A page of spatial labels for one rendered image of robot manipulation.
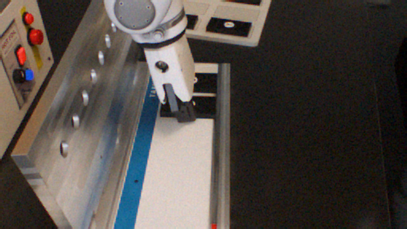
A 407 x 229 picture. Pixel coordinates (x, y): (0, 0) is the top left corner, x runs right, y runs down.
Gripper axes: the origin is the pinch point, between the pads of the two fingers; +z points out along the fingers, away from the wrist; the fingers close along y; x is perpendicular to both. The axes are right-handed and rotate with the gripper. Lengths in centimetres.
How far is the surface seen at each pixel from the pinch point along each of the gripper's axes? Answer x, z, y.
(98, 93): 10.9, -9.1, -4.4
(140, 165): 6.6, 1.5, -10.2
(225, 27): -5.8, 4.1, 32.5
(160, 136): 4.3, 2.0, -3.6
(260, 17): -13.8, 7.0, 39.3
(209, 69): -3.2, 2.5, 14.5
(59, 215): 10.4, -8.7, -26.0
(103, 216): 10.2, 0.8, -19.7
